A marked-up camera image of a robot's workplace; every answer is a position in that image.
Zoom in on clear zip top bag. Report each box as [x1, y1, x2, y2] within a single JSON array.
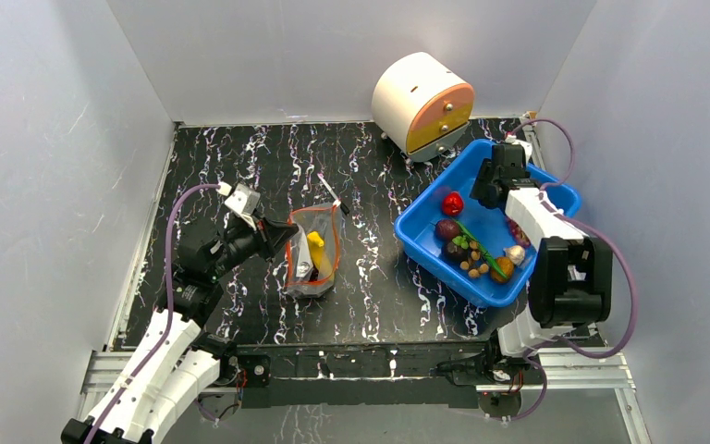
[[285, 201, 343, 299]]

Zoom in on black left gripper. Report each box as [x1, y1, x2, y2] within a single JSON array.
[[209, 210, 300, 280]]

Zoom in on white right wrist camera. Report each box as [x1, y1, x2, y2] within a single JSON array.
[[505, 134, 533, 165]]

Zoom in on aluminium frame rail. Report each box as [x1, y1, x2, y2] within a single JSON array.
[[76, 348, 651, 443]]

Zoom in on purple mangosteen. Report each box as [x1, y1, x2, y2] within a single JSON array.
[[435, 218, 461, 242]]

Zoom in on light purple grape bunch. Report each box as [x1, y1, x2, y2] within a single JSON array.
[[508, 220, 532, 248]]

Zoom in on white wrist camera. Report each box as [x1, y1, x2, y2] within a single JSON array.
[[505, 134, 533, 165], [217, 182, 261, 231]]

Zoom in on black white marker pen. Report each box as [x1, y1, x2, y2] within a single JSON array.
[[317, 173, 350, 216]]

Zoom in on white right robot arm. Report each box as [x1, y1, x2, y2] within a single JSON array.
[[470, 144, 613, 383]]

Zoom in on dark mangosteen green leaves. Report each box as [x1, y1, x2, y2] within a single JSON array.
[[443, 236, 471, 264]]

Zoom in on orange brown fruit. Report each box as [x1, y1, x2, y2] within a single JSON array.
[[490, 256, 515, 284]]

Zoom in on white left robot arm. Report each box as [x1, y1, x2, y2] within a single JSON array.
[[61, 217, 299, 443]]

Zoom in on white round drawer cabinet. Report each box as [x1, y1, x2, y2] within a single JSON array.
[[371, 52, 475, 163]]

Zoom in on blue plastic bin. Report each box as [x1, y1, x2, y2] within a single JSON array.
[[394, 140, 582, 312]]

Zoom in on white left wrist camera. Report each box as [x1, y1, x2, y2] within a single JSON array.
[[217, 182, 261, 231]]

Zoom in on yellow banana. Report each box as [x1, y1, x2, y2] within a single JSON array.
[[306, 231, 334, 281]]

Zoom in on white garlic bulb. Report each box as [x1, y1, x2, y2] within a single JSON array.
[[504, 245, 526, 266]]

